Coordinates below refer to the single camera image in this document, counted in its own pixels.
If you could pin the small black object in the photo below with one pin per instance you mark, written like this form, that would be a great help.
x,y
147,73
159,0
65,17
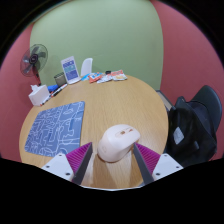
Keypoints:
x,y
108,72

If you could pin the red-capped whiteboard marker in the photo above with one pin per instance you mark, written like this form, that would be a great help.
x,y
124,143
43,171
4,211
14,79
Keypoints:
x,y
61,88

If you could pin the white and orange snack packet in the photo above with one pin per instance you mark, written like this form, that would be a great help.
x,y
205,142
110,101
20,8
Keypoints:
x,y
118,75

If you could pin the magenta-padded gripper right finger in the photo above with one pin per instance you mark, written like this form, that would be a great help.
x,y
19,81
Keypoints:
x,y
166,165

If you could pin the black whiteboard marker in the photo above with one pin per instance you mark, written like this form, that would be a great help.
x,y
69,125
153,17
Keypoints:
x,y
55,93

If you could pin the white tissue box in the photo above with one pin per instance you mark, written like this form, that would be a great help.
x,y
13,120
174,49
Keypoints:
x,y
38,96

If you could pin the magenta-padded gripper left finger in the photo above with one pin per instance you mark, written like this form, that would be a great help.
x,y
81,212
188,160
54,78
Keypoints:
x,y
63,165

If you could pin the light blue snack packet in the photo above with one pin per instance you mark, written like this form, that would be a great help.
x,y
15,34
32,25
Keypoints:
x,y
85,77

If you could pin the black standing fan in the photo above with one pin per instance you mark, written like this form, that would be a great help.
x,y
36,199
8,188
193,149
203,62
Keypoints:
x,y
33,60

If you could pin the cream white computer mouse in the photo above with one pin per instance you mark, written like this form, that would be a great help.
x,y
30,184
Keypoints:
x,y
116,143

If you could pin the blue line-print mouse pad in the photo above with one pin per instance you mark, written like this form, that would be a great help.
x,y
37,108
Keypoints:
x,y
53,130

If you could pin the blue whiteboard eraser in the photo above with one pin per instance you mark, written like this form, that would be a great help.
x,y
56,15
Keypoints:
x,y
52,88

